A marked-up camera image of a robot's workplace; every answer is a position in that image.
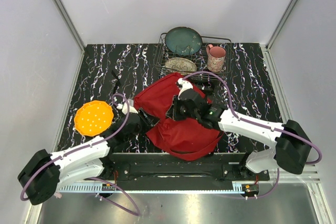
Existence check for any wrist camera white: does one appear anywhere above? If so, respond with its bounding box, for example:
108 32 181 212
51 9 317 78
117 99 138 115
177 78 193 100

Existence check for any patterned beige plate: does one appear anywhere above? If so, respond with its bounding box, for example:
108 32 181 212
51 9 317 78
164 57 197 75

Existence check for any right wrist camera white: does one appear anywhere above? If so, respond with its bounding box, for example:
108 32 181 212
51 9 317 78
177 78 193 100

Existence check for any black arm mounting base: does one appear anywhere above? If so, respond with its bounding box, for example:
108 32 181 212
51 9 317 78
101 153 270 182

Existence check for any red backpack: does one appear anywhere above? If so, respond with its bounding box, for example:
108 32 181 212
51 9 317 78
110 70 224 162

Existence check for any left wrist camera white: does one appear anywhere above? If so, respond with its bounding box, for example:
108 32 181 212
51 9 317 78
117 99 138 115

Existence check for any aluminium frame rail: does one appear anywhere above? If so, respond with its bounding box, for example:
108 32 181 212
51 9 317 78
48 164 320 197

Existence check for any teal ceramic plate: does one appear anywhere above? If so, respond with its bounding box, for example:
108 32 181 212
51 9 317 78
165 27 203 56

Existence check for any black wire dish rack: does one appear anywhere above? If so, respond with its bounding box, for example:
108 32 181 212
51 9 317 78
154 33 234 81

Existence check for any pink patterned mug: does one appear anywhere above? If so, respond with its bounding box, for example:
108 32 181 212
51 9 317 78
206 44 226 72

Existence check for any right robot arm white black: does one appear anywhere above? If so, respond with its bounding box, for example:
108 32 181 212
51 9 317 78
166 89 312 180

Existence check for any orange perforated plate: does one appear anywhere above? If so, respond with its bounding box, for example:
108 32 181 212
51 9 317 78
74 100 114 137

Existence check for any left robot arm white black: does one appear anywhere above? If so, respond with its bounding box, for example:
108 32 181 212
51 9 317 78
17 109 159 205

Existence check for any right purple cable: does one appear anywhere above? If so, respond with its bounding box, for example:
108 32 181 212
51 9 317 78
182 71 322 200

